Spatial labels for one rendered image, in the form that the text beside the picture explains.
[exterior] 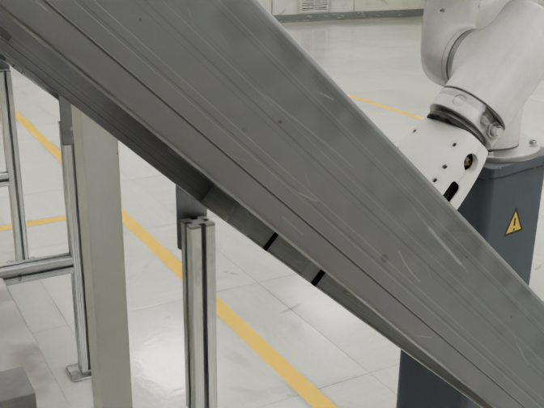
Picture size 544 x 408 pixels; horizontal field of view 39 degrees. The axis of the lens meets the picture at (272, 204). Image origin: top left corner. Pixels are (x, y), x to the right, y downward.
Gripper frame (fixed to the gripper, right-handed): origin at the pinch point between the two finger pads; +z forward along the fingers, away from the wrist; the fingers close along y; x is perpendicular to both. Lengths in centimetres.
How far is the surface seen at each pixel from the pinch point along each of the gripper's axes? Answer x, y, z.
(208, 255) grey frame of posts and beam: -4.3, 32.0, 13.5
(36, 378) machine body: 20.2, 5.6, 32.3
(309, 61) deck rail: 43, -38, 2
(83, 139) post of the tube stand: 12, 57, 11
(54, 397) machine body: 19.7, 1.5, 31.8
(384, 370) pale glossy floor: -92, 70, 13
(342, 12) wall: -422, 770, -306
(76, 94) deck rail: 26.8, 30.0, 6.9
